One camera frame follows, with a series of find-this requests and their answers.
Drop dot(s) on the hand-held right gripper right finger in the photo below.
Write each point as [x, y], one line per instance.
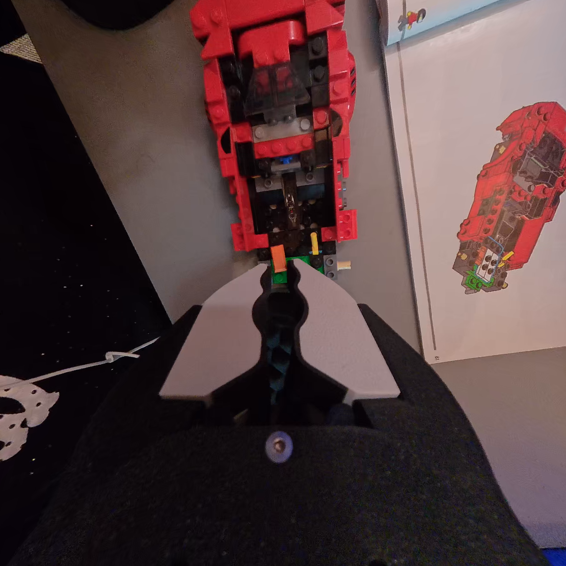
[345, 349]

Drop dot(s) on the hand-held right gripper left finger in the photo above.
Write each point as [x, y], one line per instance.
[212, 349]

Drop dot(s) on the orange lego brick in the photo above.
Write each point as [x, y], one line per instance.
[278, 256]

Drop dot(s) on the red lego car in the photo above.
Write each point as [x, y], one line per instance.
[221, 44]

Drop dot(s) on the lego instruction booklet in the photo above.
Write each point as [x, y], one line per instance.
[464, 132]

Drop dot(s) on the white perforated object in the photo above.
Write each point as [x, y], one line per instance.
[40, 398]

